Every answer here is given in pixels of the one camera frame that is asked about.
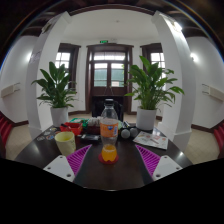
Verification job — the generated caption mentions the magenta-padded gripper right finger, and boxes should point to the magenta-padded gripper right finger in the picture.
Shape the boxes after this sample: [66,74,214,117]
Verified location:
[134,144,184,182]

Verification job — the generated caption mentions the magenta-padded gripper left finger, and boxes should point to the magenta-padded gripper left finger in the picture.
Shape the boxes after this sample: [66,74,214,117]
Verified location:
[43,144,93,183]

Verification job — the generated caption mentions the orange drink plastic bottle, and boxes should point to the orange drink plastic bottle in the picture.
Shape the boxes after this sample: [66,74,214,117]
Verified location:
[99,98,120,164]

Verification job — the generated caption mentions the yellow plastic cup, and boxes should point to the yellow plastic cup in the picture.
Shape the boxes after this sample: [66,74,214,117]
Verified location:
[54,131,78,157]

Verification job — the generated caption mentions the white printed paper sheet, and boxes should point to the white printed paper sheet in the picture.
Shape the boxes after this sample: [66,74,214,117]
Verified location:
[132,130,170,151]

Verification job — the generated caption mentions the flat black device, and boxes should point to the flat black device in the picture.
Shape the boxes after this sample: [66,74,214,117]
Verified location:
[79,133,101,145]

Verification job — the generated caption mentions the flat round red coaster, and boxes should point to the flat round red coaster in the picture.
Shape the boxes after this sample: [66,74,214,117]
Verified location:
[97,151,120,166]

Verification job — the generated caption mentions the red box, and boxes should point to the red box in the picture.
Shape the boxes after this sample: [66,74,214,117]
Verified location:
[59,121,84,136]

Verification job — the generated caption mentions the grey headed black microphone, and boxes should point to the grey headed black microphone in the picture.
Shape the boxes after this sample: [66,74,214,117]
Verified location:
[120,121,131,140]
[129,121,140,139]

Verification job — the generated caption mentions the brown box of white packets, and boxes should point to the brown box of white packets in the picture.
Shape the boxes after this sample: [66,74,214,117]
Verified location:
[86,116,103,135]

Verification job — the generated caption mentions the green box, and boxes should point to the green box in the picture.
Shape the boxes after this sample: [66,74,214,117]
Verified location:
[69,117,90,128]

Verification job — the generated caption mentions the black office chair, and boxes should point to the black office chair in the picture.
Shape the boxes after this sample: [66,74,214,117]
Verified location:
[91,95,125,123]

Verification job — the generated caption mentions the red carpeted staircase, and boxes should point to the red carpeted staircase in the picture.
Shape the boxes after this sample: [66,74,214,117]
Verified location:
[0,112,15,145]
[213,122,224,158]

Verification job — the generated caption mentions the potted plant white pot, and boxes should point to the potted plant white pot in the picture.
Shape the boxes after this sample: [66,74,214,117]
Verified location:
[31,60,79,128]
[124,54,186,132]

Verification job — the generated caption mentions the dark framed window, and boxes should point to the dark framed window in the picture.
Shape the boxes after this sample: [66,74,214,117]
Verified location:
[54,42,82,91]
[139,42,167,73]

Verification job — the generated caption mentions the dark wooden double door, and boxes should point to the dark wooden double door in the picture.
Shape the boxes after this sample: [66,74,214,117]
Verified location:
[85,43,135,115]

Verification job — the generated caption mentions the white wall heater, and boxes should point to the white wall heater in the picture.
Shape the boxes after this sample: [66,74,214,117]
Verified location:
[0,82,22,99]
[201,82,224,103]

